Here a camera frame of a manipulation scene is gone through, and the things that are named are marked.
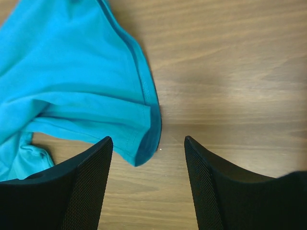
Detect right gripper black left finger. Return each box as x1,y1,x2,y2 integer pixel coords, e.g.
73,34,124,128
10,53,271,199
0,137,113,230

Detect teal t-shirt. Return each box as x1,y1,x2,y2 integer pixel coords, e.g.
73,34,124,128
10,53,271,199
0,0,162,181

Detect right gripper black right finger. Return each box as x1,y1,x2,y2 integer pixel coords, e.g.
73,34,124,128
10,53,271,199
184,136,307,230

